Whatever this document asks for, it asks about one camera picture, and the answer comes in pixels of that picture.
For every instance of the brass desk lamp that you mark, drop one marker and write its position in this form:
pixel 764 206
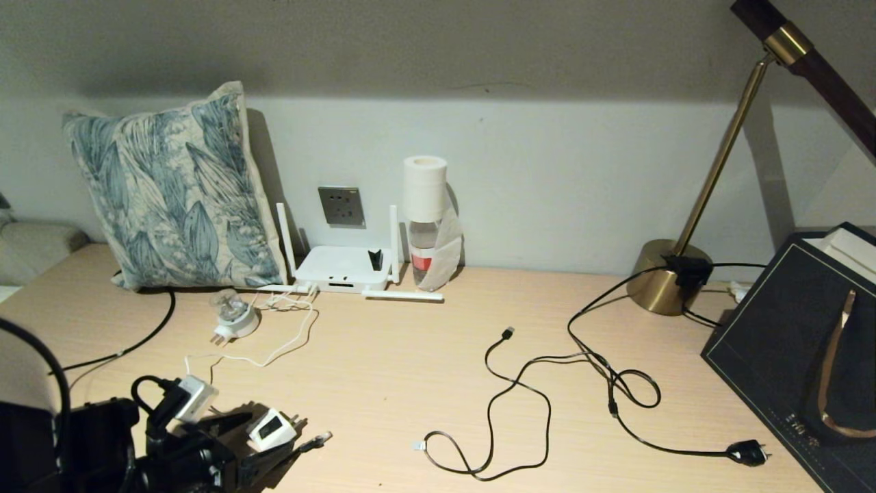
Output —
pixel 655 275

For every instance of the white router with antennas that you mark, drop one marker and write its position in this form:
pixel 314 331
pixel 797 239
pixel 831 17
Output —
pixel 342 267

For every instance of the grey wall socket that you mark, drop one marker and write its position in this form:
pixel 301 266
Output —
pixel 341 207

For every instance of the white paper roll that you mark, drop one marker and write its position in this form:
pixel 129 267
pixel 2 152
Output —
pixel 425 186

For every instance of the white power adapter black face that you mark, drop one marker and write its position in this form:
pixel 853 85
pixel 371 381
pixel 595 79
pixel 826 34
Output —
pixel 270 430

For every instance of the grey sofa cushion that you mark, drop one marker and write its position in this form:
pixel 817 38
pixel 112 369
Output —
pixel 34 248

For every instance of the blue leaf pattern pillow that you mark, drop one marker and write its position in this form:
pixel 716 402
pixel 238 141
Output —
pixel 171 192

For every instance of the white round plug adapter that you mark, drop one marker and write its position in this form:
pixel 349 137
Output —
pixel 238 320

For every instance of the black lamp switch box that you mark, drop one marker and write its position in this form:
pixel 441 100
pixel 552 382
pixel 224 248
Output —
pixel 688 270

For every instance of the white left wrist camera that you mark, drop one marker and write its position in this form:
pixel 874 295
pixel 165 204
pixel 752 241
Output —
pixel 198 397

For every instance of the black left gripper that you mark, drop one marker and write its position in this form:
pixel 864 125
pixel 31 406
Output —
pixel 185 459

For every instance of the white box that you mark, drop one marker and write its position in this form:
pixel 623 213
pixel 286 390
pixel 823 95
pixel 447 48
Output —
pixel 850 248

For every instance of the black clip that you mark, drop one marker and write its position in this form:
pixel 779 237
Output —
pixel 375 260

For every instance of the clear bottle red label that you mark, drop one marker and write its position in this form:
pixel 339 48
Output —
pixel 423 239

